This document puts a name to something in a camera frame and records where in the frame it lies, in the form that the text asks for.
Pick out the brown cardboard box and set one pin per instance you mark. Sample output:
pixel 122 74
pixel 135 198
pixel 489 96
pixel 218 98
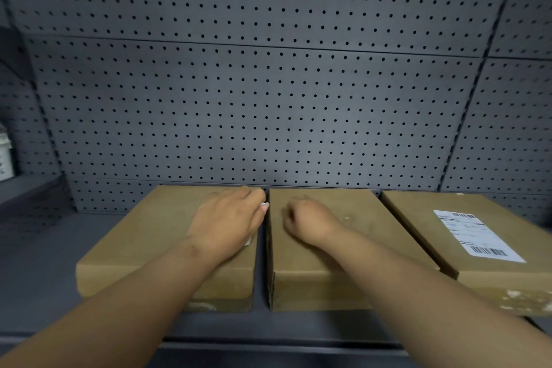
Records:
pixel 366 217
pixel 142 242
pixel 414 217

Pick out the person's right hand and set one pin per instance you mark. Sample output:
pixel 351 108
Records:
pixel 310 221

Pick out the white plastic lattice basket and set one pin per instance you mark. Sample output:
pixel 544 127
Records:
pixel 5 156

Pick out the person's right forearm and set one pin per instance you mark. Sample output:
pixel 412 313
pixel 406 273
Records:
pixel 431 307

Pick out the grey metal shelf board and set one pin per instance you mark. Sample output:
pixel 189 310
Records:
pixel 13 48
pixel 30 191
pixel 34 294

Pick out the person's left hand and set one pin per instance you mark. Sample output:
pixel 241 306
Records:
pixel 228 221

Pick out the grey pegboard back panel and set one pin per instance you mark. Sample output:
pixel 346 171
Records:
pixel 258 100

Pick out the person's left forearm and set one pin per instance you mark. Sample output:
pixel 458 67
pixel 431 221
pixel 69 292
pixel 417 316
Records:
pixel 108 316

